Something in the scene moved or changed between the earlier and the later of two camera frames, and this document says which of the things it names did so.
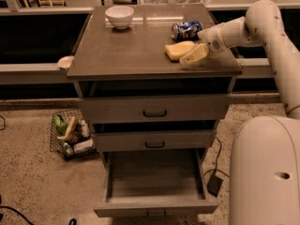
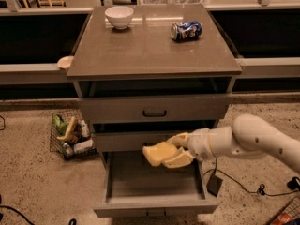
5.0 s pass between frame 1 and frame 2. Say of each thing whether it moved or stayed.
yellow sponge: moved
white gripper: moved
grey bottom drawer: stayed
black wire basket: stayed
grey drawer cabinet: stayed
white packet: stayed
